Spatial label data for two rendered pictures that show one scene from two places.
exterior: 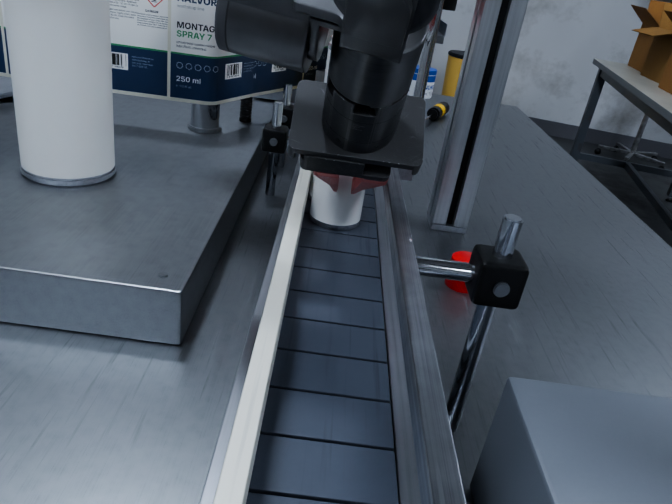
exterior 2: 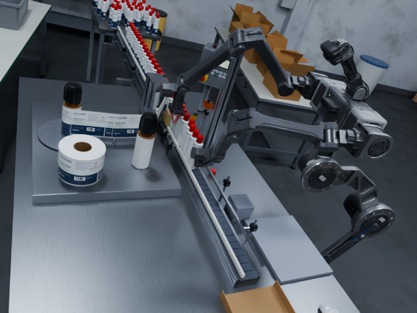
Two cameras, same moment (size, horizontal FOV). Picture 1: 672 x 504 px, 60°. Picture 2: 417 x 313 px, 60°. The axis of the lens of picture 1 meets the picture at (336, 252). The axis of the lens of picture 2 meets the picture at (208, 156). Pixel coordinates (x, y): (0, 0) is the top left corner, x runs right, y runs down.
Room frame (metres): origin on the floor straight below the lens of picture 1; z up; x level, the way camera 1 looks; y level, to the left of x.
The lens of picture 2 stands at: (-0.89, 0.74, 2.00)
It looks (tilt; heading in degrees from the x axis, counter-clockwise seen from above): 33 degrees down; 330
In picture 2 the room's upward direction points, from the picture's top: 19 degrees clockwise
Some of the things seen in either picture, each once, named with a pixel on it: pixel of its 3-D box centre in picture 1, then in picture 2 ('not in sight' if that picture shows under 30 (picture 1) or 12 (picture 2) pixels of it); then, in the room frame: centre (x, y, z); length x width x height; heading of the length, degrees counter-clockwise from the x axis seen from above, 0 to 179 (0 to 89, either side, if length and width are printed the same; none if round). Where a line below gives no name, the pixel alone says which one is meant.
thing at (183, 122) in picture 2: not in sight; (183, 129); (0.75, 0.02, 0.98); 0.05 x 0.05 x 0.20
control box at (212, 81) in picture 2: not in sight; (216, 66); (0.75, -0.07, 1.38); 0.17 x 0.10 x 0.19; 57
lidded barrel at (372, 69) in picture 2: not in sight; (365, 76); (4.11, -4.84, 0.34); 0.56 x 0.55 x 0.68; 81
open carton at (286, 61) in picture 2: not in sight; (287, 74); (1.92, -1.42, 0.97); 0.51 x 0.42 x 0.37; 86
